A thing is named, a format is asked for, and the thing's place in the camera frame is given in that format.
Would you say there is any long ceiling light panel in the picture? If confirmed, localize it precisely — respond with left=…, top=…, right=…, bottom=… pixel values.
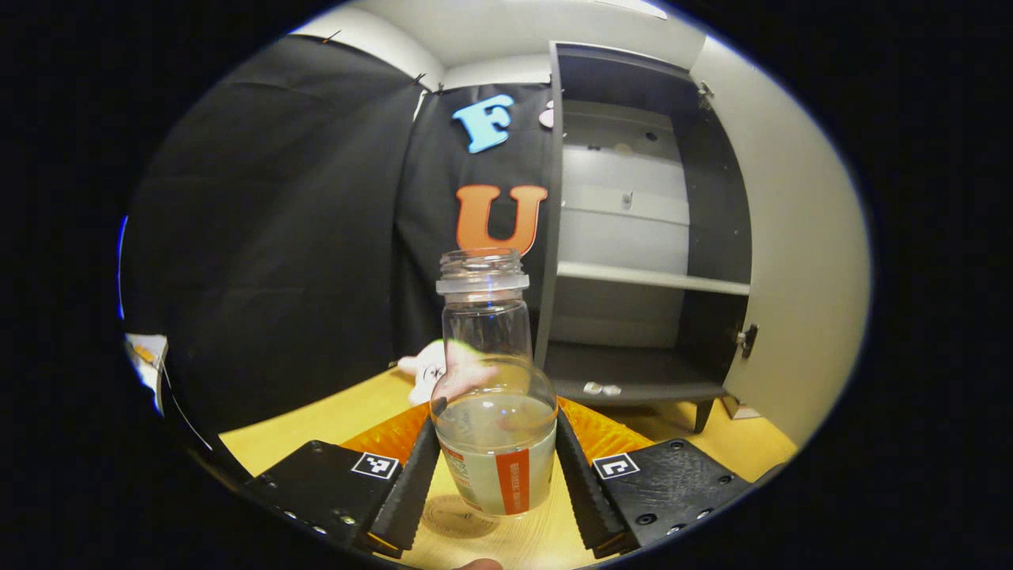
left=594, top=0, right=667, bottom=21

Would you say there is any clear glass bottle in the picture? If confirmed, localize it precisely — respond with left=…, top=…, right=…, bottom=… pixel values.
left=431, top=247, right=559, bottom=519

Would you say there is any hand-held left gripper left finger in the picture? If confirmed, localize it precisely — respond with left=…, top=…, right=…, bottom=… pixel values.
left=245, top=402, right=442, bottom=559

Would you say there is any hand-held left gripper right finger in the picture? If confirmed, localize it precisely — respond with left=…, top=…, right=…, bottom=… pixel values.
left=554, top=396, right=753, bottom=559

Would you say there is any pink white plush toy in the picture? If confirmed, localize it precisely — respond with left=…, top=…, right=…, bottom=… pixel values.
left=396, top=339, right=452, bottom=406

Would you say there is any grey cabinet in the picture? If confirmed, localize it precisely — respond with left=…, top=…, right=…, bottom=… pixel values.
left=534, top=41, right=753, bottom=435

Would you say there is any black backdrop cloth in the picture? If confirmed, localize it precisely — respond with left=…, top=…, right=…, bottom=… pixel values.
left=119, top=33, right=555, bottom=436

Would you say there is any round wooden coaster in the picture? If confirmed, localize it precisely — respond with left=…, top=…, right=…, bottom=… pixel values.
left=419, top=492, right=501, bottom=541

